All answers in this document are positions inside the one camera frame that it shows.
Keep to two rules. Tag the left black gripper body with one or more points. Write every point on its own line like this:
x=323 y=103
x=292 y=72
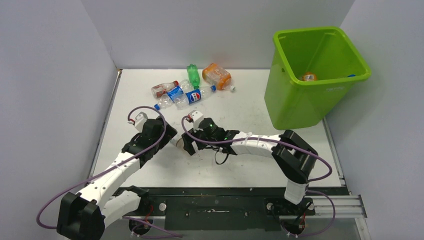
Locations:
x=169 y=134

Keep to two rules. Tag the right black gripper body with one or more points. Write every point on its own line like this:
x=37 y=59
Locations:
x=199 y=135

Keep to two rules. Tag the brown tea bottle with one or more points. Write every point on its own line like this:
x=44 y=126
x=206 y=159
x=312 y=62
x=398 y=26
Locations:
x=177 y=141

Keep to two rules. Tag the blue label crushed bottle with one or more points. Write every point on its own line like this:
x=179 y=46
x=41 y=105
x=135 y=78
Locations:
x=168 y=99

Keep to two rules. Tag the pepsi bottle blue cap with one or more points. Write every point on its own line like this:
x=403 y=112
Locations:
x=194 y=96

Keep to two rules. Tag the small orange juice bottle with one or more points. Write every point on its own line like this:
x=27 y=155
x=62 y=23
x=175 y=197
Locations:
x=309 y=77

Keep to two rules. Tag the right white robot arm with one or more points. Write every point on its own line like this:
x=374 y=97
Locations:
x=293 y=155

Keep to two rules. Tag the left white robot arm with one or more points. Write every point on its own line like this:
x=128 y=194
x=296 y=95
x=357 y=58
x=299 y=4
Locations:
x=86 y=214

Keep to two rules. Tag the green plastic bin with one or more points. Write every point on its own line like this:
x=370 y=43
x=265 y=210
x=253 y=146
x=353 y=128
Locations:
x=325 y=51

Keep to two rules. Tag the crushed red label bottle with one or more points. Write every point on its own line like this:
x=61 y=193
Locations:
x=162 y=88

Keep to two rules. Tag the large orange tea bottle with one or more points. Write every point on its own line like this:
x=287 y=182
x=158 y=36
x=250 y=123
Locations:
x=217 y=76

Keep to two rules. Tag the green soda bottle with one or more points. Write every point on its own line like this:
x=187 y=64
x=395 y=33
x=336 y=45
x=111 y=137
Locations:
x=193 y=75

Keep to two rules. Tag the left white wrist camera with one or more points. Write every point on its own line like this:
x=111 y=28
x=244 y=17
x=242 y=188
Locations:
x=139 y=121

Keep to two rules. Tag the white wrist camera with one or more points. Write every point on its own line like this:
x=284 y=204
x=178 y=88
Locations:
x=195 y=117
x=139 y=121

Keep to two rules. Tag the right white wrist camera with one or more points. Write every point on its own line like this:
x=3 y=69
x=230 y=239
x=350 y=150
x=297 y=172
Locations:
x=195 y=117

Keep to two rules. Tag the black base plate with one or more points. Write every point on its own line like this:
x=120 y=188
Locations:
x=223 y=208

